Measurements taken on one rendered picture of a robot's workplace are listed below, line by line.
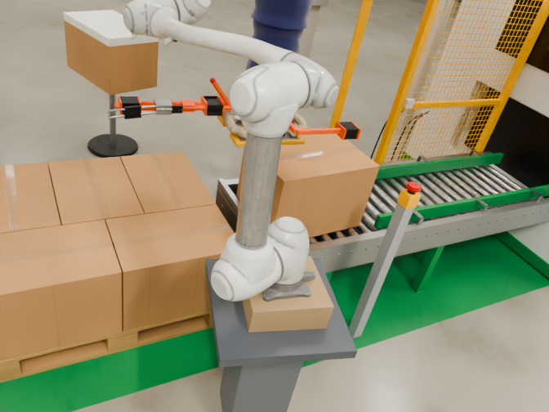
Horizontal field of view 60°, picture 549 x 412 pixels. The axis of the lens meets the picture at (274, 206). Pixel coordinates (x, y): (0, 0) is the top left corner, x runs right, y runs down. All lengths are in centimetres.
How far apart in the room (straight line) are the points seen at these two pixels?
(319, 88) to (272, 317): 82
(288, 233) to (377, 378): 136
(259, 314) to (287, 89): 81
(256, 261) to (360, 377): 141
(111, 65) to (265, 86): 247
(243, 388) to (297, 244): 71
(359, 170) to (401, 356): 111
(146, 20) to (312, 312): 111
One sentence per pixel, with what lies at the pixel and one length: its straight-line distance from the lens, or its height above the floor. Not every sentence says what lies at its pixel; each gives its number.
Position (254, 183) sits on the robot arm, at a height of 137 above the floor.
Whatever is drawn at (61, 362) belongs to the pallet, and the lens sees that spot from 260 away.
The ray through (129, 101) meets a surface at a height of 124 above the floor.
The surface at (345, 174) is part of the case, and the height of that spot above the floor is 93.
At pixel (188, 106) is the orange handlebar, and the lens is 209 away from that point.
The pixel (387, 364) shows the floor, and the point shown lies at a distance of 285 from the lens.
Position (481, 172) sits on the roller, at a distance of 398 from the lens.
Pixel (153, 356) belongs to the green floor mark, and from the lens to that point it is 260.
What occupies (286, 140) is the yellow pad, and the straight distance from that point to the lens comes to 221.
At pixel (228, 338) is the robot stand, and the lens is 172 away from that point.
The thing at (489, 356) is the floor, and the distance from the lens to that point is 322.
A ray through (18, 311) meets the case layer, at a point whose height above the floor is 43.
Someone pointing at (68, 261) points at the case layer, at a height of 54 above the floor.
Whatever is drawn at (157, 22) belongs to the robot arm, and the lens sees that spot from 160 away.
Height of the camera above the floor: 208
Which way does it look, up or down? 34 degrees down
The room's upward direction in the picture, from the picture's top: 12 degrees clockwise
